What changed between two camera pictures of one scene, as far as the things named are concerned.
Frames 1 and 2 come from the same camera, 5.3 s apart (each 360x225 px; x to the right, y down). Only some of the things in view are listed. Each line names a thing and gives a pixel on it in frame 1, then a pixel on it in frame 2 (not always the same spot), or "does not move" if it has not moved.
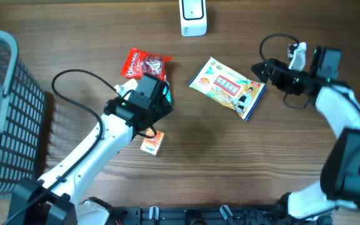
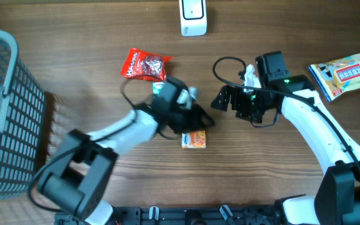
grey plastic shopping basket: [12, 108] does not move
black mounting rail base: [240, 215] does not move
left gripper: [162, 109] to [202, 121]
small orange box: [151, 145] to [194, 139]
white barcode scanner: [193, 17] does not move
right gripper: [277, 77] to [225, 92]
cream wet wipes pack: [228, 87] to [347, 74]
